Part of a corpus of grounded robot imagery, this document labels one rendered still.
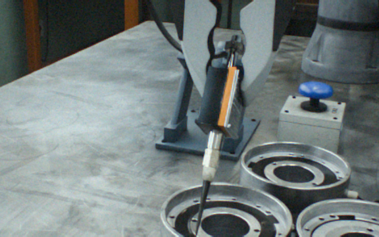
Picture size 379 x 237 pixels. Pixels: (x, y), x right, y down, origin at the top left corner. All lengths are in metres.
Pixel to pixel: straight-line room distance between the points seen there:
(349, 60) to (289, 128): 0.32
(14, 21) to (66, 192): 2.36
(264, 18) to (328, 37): 0.55
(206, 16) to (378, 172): 0.31
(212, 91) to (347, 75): 0.55
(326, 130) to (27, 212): 0.34
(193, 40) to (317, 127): 0.26
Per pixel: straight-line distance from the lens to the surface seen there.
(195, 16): 0.44
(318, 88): 0.68
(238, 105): 0.45
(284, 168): 0.58
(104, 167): 0.62
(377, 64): 1.00
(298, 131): 0.67
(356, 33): 0.97
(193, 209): 0.48
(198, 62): 0.45
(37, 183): 0.60
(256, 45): 0.44
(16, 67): 2.95
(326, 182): 0.55
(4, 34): 2.85
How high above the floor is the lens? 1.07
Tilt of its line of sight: 21 degrees down
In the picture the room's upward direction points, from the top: 2 degrees clockwise
